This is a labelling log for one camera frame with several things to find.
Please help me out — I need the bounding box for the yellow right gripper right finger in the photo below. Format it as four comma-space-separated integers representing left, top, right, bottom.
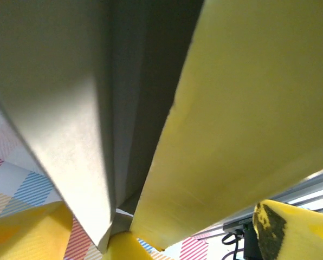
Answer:
253, 199, 323, 260

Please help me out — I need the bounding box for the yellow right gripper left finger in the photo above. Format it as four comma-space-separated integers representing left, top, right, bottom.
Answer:
0, 201, 73, 260

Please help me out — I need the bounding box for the yellow and white paper box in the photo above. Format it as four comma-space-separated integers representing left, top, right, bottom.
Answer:
0, 0, 323, 254

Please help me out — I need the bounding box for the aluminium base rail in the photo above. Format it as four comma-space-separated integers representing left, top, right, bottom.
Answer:
196, 165, 323, 239

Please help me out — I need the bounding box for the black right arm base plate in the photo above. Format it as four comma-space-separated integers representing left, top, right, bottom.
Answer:
222, 216, 261, 260

